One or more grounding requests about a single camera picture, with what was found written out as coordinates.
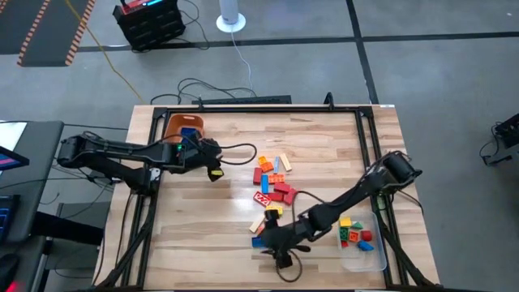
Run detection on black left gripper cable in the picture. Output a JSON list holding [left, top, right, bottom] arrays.
[[218, 142, 258, 166]]

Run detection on black box under desk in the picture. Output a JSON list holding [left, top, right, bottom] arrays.
[[30, 201, 113, 247]]

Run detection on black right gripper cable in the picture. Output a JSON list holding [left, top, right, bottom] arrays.
[[275, 189, 325, 284]]

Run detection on yellow cable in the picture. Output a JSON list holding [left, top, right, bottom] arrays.
[[64, 0, 145, 105]]

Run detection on dark power strip bar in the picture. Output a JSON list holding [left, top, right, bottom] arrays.
[[191, 95, 293, 106]]

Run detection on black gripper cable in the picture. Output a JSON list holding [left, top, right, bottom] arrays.
[[218, 142, 258, 166], [275, 189, 325, 284]]

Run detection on hazard-striped floor mat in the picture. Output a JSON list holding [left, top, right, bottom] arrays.
[[0, 0, 97, 67]]

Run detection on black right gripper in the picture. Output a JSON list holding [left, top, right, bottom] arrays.
[[260, 208, 315, 269]]

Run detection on tilted tablet screen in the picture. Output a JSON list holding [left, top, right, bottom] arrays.
[[0, 146, 31, 172]]

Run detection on pale wooden plank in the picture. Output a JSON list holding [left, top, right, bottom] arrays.
[[248, 213, 266, 234]]

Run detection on black metal table frame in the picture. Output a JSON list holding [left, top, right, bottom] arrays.
[[92, 92, 443, 292]]

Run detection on black equipment crate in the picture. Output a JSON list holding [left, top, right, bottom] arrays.
[[112, 0, 187, 53]]

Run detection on dark side desk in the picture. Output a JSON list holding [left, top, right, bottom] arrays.
[[0, 120, 65, 244]]

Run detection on red device with screen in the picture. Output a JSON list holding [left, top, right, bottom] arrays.
[[120, 0, 165, 14]]

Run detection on white paper sheet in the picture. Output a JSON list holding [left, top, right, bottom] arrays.
[[0, 121, 28, 152]]

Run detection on black floor cables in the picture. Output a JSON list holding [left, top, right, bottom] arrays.
[[149, 77, 259, 105]]

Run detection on clear plastic tray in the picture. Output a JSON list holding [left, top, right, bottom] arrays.
[[336, 210, 388, 273]]

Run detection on orange plastic bin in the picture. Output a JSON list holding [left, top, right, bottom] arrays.
[[163, 114, 206, 147]]

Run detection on red hollow long brick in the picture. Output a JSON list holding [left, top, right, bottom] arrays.
[[252, 191, 272, 208]]

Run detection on backlit keyboard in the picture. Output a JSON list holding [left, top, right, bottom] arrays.
[[0, 194, 21, 244]]

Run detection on white floor cable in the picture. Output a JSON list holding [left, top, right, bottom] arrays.
[[229, 31, 253, 88]]

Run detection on black floor device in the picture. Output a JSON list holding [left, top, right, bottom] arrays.
[[480, 113, 519, 167]]

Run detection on white round-base stand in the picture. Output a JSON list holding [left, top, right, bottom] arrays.
[[215, 0, 247, 34]]

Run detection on big blue studded brick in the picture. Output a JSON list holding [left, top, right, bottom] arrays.
[[180, 127, 200, 144]]

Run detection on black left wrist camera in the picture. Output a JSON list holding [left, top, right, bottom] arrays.
[[206, 164, 225, 183]]

